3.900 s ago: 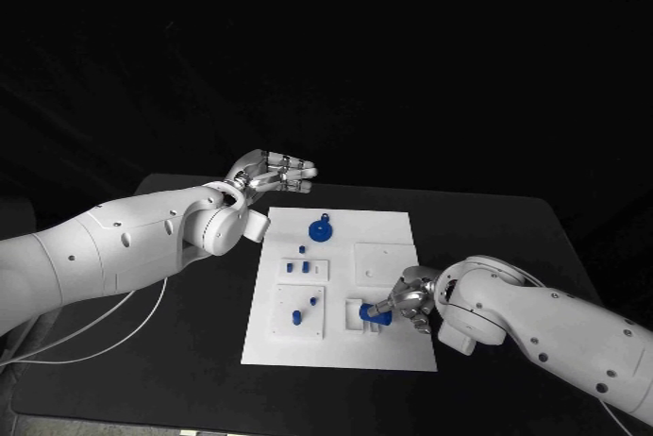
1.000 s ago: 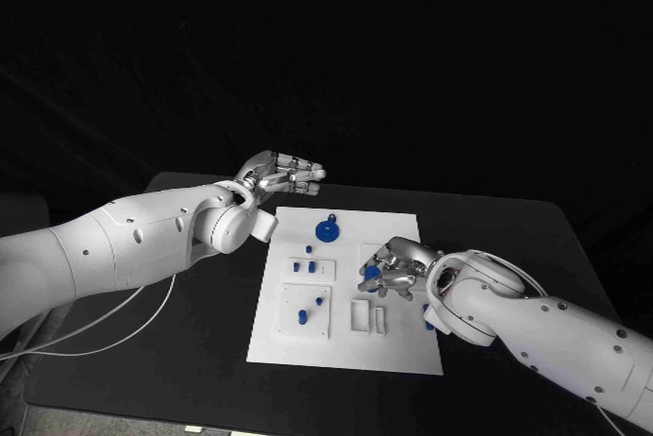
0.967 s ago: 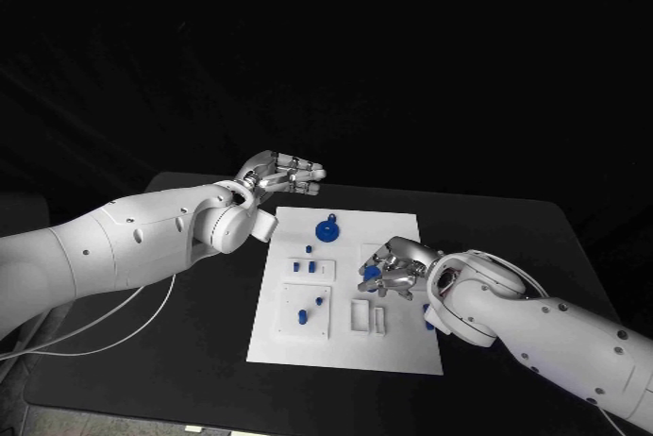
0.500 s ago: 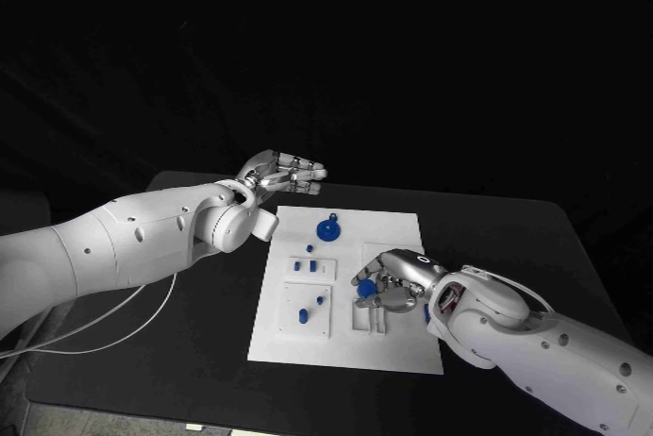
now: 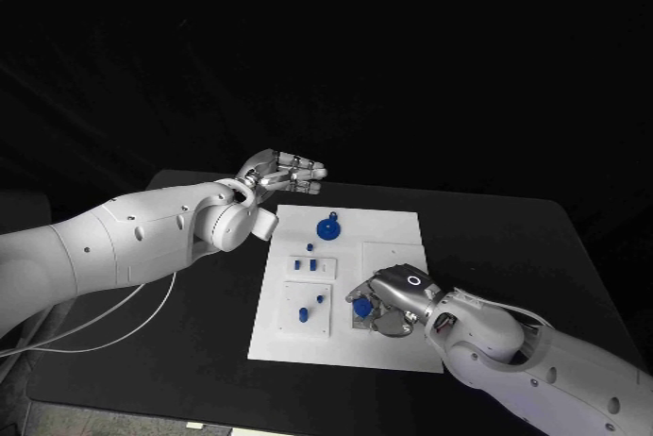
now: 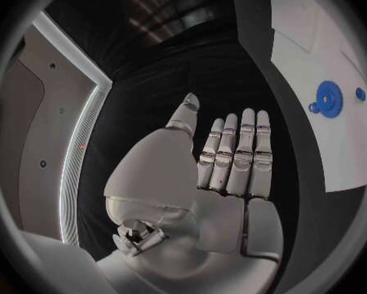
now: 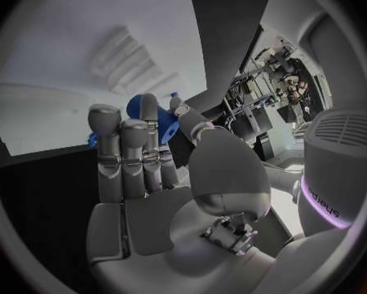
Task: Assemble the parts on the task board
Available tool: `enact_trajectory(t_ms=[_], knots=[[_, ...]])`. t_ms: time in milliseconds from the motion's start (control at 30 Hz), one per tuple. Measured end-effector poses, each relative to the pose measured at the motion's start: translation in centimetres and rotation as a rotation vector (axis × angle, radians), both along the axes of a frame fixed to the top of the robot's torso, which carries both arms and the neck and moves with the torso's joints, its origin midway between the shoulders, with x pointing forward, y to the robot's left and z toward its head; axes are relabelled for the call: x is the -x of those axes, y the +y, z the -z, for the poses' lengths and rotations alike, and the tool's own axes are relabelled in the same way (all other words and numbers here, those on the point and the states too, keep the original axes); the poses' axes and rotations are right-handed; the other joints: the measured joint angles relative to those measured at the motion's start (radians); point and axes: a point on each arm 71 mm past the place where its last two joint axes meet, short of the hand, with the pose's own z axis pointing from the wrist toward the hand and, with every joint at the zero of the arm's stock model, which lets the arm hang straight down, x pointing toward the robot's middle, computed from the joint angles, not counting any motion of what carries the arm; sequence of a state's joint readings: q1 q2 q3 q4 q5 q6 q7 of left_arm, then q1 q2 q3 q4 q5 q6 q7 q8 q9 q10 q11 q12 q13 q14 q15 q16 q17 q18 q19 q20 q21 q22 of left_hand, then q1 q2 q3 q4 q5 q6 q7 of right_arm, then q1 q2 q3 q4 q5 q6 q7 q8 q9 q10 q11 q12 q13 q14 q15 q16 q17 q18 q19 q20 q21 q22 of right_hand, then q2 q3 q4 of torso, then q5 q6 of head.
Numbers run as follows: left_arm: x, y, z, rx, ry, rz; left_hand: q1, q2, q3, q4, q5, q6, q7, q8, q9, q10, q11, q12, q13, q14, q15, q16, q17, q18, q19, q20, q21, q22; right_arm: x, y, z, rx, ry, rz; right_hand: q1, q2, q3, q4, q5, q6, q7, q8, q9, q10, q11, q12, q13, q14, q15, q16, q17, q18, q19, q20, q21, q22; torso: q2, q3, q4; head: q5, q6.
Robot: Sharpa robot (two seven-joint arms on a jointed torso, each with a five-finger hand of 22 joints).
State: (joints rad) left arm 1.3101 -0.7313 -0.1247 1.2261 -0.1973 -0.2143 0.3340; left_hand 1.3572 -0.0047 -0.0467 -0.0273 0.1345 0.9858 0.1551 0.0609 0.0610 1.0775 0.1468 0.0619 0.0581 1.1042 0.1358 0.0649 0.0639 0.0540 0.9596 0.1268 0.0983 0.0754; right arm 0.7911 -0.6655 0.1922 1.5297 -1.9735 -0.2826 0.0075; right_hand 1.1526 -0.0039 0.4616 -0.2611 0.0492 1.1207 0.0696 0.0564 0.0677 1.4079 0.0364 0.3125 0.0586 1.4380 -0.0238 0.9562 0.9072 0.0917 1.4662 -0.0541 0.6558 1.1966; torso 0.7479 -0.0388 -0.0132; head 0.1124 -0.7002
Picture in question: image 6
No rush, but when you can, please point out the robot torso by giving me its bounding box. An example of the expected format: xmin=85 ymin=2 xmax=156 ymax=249
xmin=0 ymin=10 xmax=114 ymax=249

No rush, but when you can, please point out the white task board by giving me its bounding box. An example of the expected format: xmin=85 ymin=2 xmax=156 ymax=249
xmin=270 ymin=0 xmax=367 ymax=194

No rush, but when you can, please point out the blue gear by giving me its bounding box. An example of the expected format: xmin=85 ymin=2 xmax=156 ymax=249
xmin=315 ymin=80 xmax=345 ymax=119

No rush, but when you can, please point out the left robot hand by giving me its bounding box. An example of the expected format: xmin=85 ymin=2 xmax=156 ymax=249
xmin=95 ymin=92 xmax=285 ymax=294

